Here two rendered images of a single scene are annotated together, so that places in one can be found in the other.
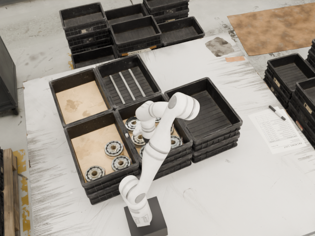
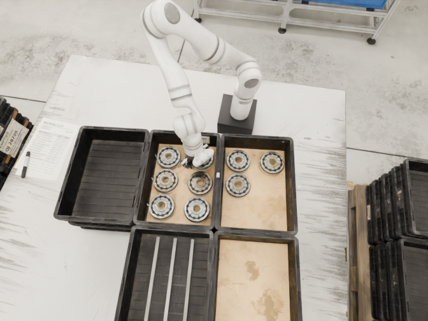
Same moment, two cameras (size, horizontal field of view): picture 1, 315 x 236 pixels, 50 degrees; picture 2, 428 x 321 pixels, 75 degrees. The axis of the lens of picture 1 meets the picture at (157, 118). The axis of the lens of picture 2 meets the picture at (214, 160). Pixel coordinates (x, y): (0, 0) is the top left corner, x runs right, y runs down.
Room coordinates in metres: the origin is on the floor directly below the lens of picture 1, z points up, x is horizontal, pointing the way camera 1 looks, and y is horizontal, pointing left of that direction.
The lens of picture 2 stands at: (1.44, 0.32, 1.94)
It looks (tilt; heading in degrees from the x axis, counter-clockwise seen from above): 66 degrees down; 205
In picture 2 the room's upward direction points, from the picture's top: 2 degrees counter-clockwise
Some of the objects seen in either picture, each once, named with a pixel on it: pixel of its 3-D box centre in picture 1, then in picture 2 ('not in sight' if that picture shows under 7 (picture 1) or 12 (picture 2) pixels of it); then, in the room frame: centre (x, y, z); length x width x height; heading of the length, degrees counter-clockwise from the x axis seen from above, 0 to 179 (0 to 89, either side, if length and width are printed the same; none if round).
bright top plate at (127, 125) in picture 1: (133, 123); (197, 208); (1.22, 0.14, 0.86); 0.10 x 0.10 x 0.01
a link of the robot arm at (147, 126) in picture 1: (148, 115); (187, 131); (1.05, 0.04, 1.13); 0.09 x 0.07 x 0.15; 132
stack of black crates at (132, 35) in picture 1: (137, 49); not in sight; (2.49, 0.12, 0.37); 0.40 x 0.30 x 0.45; 103
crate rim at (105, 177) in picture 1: (100, 146); (256, 181); (1.05, 0.31, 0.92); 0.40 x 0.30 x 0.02; 19
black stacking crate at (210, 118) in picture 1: (201, 114); (109, 176); (1.25, -0.25, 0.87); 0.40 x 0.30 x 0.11; 19
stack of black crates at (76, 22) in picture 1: (87, 34); not in sight; (2.79, 0.61, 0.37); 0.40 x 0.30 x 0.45; 103
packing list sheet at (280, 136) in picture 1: (277, 129); (47, 147); (1.21, -0.71, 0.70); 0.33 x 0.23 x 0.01; 13
